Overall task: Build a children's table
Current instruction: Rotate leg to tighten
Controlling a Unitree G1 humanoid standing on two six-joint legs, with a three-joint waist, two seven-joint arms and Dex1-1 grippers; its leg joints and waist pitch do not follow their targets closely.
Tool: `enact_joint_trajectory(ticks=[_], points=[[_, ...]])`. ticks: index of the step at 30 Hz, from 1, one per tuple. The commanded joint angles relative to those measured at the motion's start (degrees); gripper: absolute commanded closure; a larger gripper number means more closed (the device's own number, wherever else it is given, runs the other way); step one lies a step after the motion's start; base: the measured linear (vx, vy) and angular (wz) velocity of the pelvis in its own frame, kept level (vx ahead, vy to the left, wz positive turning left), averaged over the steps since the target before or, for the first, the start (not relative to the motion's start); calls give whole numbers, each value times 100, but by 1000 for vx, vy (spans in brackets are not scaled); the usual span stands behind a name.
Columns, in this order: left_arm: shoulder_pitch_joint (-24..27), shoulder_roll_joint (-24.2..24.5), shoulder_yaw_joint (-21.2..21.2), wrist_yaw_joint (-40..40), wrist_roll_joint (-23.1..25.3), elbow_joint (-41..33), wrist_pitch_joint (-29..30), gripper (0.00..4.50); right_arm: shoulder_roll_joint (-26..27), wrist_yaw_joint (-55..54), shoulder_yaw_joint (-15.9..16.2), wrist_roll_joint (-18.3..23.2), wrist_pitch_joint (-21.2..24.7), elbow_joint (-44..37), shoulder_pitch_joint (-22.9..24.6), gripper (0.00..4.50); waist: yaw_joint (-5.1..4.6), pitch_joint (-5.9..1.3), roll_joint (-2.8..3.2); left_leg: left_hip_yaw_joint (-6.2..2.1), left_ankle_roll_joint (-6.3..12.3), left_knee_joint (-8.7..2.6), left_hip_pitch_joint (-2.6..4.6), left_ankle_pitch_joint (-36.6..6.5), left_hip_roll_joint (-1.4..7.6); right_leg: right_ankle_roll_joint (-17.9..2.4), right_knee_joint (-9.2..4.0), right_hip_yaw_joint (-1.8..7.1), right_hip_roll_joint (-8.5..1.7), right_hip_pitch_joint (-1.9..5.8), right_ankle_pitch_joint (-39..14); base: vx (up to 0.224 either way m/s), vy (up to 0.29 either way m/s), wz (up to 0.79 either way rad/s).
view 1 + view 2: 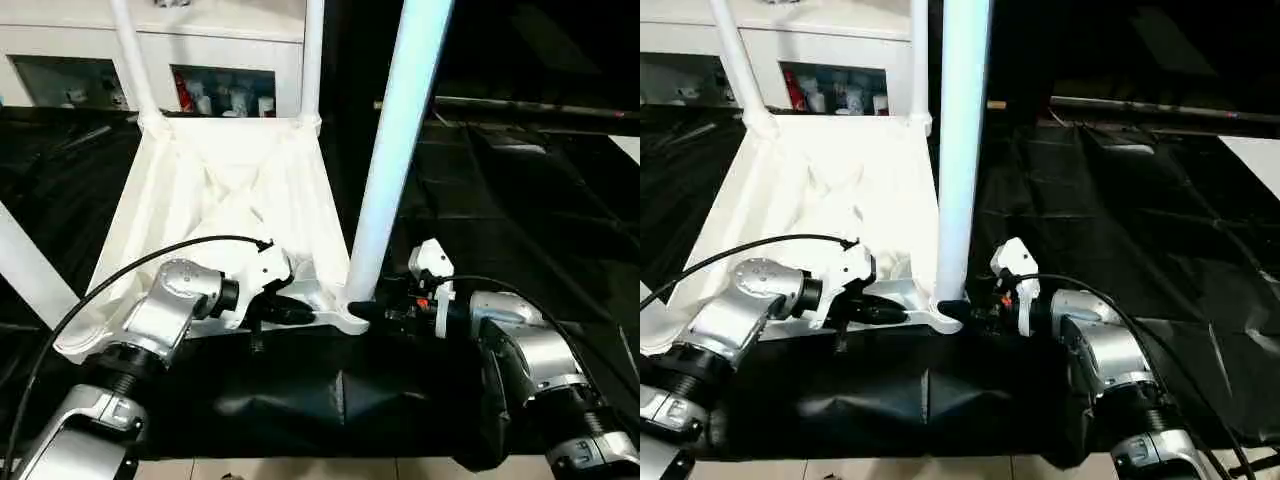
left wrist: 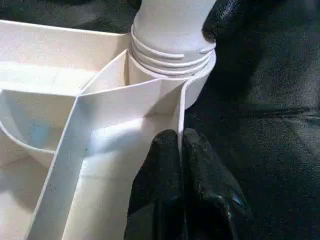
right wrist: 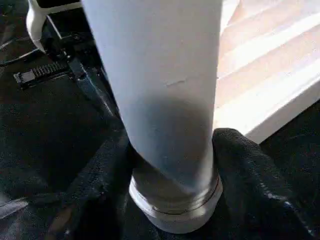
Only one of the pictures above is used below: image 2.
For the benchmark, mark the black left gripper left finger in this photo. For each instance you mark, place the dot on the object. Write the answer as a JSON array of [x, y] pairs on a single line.
[[157, 190]]

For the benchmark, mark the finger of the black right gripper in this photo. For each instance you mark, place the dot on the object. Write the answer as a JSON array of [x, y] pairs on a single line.
[[220, 22]]

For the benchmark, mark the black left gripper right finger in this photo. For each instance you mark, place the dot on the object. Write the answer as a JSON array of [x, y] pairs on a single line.
[[212, 200]]

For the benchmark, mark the white plastic table leg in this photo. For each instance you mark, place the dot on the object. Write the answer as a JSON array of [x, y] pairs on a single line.
[[170, 32]]

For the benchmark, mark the white plastic table top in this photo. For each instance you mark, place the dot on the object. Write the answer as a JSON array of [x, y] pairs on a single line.
[[62, 112]]

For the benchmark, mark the black work surface mat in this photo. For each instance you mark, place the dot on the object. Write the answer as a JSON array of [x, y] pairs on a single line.
[[262, 125]]

